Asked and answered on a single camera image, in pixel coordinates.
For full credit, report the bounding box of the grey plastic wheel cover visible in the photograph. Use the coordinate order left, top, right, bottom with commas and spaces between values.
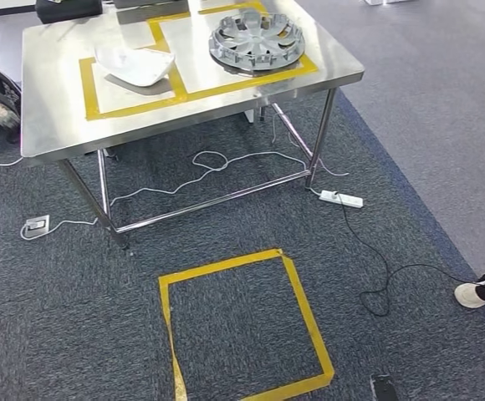
208, 11, 306, 73

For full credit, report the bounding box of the white plastic body part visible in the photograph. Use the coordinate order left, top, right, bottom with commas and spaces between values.
94, 43, 176, 88

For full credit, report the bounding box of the stainless steel workbench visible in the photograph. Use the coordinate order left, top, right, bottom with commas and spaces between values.
21, 0, 366, 250

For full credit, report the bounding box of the yellow floor tape square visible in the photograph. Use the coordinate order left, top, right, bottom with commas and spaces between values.
159, 248, 335, 401

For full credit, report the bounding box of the white power strip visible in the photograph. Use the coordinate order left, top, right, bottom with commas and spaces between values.
318, 190, 364, 210

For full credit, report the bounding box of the yellow tape double rectangle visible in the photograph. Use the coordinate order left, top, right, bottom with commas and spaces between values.
79, 0, 320, 122

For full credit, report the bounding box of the black robot foot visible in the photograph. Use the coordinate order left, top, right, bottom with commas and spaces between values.
369, 373, 400, 401

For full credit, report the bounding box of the metal floor socket box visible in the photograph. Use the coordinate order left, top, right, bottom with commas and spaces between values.
24, 214, 51, 240

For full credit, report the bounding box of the black bag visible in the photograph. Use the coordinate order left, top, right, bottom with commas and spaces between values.
35, 0, 103, 25

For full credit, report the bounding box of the person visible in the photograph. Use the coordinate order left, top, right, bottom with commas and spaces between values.
454, 264, 485, 365

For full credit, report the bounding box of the black floor cable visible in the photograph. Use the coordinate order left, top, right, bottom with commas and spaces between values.
334, 190, 477, 318

